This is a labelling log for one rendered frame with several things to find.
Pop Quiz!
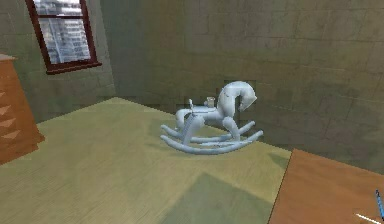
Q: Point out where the pale blue rocking horse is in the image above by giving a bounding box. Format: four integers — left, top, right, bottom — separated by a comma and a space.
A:
160, 80, 264, 156

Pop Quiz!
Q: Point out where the red framed window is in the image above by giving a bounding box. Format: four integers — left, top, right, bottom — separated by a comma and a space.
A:
25, 0, 103, 76

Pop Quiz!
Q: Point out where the orange wooden table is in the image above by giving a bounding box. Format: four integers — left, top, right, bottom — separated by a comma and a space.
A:
267, 148, 384, 224

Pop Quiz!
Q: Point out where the orange wooden chest of drawers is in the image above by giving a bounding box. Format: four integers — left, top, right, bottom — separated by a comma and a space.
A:
0, 53, 46, 166

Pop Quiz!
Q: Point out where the white pencil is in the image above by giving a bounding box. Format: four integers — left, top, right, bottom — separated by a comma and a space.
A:
355, 213, 383, 224

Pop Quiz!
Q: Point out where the blue pen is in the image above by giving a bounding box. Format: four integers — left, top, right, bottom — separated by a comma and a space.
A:
375, 189, 384, 221

